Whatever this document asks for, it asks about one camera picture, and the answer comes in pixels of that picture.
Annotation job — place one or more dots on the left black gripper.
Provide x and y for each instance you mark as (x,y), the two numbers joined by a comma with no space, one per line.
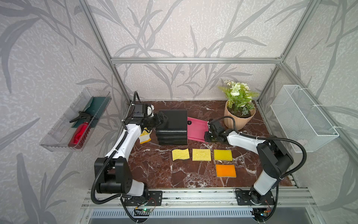
(158,122)

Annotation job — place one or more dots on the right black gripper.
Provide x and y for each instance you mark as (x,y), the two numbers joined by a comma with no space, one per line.
(206,139)

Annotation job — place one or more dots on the black drawer unit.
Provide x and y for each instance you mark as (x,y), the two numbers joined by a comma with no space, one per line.
(174,130)

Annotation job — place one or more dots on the pink bottom drawer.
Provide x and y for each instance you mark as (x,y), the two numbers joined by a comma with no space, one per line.
(196,129)

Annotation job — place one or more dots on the bright yellow foam sponge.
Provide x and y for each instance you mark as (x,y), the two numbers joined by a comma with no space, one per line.
(223,155)

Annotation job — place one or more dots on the yellow cellulose sponge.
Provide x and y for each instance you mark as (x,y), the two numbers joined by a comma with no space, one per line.
(201,155)

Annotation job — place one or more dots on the orange foam sponge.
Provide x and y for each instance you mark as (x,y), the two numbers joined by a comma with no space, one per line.
(225,171)

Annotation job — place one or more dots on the wavy yellow cloth sponge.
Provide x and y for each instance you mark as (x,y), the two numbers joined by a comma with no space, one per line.
(180,154)

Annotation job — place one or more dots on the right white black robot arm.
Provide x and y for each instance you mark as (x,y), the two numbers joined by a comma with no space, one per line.
(274,156)

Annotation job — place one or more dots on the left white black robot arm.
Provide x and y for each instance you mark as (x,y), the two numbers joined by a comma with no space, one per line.
(112,172)

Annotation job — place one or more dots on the yellow work glove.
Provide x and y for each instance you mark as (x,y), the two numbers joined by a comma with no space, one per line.
(145,136)

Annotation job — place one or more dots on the beige plant pot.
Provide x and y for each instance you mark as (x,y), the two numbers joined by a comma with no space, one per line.
(240,123)

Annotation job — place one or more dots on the green artificial plant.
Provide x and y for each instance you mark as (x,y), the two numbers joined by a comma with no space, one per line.
(239,98)

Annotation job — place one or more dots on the dark green cloth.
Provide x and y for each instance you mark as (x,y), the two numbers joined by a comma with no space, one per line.
(96,107)

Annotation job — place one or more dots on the red black pruning shears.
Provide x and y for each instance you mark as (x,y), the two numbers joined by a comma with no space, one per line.
(79,137)

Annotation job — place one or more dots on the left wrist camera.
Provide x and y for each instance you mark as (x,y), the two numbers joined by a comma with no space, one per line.
(150,109)

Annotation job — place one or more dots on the white wire mesh basket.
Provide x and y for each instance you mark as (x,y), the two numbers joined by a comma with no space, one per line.
(301,119)

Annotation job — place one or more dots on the clear plastic wall tray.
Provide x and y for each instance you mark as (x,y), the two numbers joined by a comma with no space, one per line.
(74,128)

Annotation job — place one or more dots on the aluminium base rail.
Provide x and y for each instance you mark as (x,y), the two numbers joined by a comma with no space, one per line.
(226,198)

